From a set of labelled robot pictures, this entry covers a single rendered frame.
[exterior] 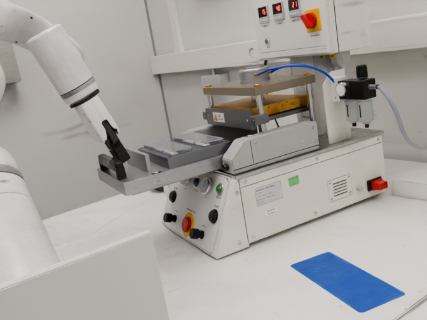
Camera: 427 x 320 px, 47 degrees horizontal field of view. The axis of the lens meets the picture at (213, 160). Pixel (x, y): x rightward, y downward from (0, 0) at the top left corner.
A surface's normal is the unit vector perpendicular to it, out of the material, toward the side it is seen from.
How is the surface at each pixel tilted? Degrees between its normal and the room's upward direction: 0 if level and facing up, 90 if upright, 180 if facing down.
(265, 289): 0
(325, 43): 90
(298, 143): 90
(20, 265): 45
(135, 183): 90
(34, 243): 53
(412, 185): 90
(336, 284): 0
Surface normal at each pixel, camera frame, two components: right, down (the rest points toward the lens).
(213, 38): -0.80, 0.26
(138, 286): 0.54, 0.11
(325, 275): -0.16, -0.96
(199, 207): -0.86, -0.18
